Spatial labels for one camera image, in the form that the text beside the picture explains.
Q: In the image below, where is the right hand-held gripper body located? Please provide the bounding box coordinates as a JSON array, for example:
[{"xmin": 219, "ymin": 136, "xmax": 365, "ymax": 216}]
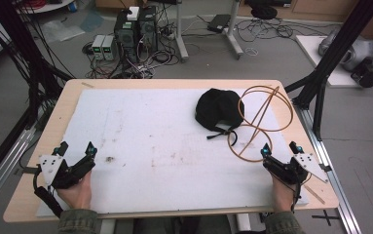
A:
[{"xmin": 262, "ymin": 153, "xmax": 329, "ymax": 185}]

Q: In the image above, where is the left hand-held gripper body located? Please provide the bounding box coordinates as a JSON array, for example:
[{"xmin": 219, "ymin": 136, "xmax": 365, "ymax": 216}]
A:
[{"xmin": 39, "ymin": 154, "xmax": 96, "ymax": 190}]

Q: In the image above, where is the copper wire ring rack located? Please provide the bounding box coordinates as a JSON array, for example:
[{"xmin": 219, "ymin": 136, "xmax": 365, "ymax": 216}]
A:
[{"xmin": 227, "ymin": 85, "xmax": 295, "ymax": 163}]

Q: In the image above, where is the black cap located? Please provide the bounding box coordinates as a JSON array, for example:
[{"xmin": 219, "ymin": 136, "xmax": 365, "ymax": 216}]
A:
[{"xmin": 195, "ymin": 87, "xmax": 245, "ymax": 141}]

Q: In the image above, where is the person's left hand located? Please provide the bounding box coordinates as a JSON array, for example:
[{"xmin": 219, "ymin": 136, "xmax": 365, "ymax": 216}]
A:
[{"xmin": 56, "ymin": 170, "xmax": 93, "ymax": 211}]

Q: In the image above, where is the person's right hand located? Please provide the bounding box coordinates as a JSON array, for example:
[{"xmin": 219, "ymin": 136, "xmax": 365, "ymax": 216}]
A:
[{"xmin": 271, "ymin": 175, "xmax": 295, "ymax": 213}]

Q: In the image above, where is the thin wooden stick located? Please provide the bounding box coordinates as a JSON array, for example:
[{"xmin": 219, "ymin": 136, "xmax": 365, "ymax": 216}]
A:
[{"xmin": 304, "ymin": 184, "xmax": 326, "ymax": 206}]

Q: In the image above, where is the white foam mat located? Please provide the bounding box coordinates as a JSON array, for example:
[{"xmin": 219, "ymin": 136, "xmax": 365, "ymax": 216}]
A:
[{"xmin": 36, "ymin": 88, "xmax": 310, "ymax": 218}]

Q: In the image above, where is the white board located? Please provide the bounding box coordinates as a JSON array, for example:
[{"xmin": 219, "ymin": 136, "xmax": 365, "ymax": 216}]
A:
[{"xmin": 295, "ymin": 34, "xmax": 373, "ymax": 89}]

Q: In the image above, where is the black device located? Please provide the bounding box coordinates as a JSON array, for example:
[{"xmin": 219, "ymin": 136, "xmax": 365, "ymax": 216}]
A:
[{"xmin": 350, "ymin": 58, "xmax": 373, "ymax": 89}]

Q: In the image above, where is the grey power supply unit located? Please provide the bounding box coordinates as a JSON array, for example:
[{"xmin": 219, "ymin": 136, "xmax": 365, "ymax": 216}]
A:
[
  {"xmin": 102, "ymin": 34, "xmax": 118, "ymax": 61},
  {"xmin": 91, "ymin": 34, "xmax": 106, "ymax": 61}
]

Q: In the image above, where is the grey robot device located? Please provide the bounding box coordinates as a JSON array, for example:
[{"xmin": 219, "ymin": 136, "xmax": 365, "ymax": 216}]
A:
[{"xmin": 317, "ymin": 28, "xmax": 373, "ymax": 73}]

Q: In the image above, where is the clear plastic sheet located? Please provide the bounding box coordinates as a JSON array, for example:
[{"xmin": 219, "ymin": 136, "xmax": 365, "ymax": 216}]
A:
[{"xmin": 40, "ymin": 19, "xmax": 87, "ymax": 44}]

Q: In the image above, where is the grey desk leg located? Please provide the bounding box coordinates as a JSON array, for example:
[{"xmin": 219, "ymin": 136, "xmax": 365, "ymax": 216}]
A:
[
  {"xmin": 173, "ymin": 0, "xmax": 190, "ymax": 63},
  {"xmin": 225, "ymin": 0, "xmax": 244, "ymax": 60}
]

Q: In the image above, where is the black computer tower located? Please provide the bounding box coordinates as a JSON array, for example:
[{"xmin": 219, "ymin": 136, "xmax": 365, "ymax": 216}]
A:
[
  {"xmin": 113, "ymin": 9, "xmax": 140, "ymax": 63},
  {"xmin": 138, "ymin": 6, "xmax": 159, "ymax": 55}
]

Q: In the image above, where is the flat black box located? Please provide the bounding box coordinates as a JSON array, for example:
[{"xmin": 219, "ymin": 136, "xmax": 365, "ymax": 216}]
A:
[{"xmin": 206, "ymin": 14, "xmax": 232, "ymax": 34}]

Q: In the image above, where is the black stool base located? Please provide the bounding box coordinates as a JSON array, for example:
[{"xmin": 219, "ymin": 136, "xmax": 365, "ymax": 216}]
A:
[{"xmin": 249, "ymin": 5, "xmax": 279, "ymax": 20}]

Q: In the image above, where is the white box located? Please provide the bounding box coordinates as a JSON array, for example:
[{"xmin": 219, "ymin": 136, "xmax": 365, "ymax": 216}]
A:
[{"xmin": 127, "ymin": 6, "xmax": 140, "ymax": 21}]

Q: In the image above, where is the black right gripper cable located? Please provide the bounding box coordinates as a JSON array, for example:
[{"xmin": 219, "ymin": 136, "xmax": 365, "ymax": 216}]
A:
[{"xmin": 290, "ymin": 179, "xmax": 303, "ymax": 213}]

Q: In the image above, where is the aluminium rail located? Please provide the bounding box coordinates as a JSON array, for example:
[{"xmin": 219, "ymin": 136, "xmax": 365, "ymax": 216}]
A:
[
  {"xmin": 0, "ymin": 125, "xmax": 39, "ymax": 218},
  {"xmin": 295, "ymin": 105, "xmax": 363, "ymax": 234}
]

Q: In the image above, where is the black metal frame stand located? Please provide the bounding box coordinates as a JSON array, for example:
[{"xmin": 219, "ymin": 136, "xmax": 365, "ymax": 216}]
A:
[
  {"xmin": 0, "ymin": 0, "xmax": 75, "ymax": 193},
  {"xmin": 283, "ymin": 0, "xmax": 373, "ymax": 141}
]

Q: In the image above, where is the white cable coil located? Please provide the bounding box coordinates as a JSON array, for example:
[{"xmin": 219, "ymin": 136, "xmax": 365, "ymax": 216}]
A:
[{"xmin": 244, "ymin": 46, "xmax": 260, "ymax": 58}]

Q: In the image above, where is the tangle of floor cables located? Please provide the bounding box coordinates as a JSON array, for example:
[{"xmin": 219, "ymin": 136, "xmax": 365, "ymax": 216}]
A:
[{"xmin": 234, "ymin": 16, "xmax": 331, "ymax": 43}]

